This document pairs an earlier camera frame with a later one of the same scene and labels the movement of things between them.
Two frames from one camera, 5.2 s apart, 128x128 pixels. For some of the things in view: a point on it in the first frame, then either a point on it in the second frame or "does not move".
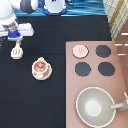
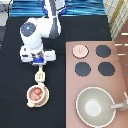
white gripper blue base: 16,31 to 37,58
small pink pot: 41,67 to 34,94
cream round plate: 45,77 to 45,99
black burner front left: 82,69 does not move
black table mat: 28,102 does not move
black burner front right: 106,68 does not move
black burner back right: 103,51 does not move
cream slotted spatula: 17,51 to 40,74
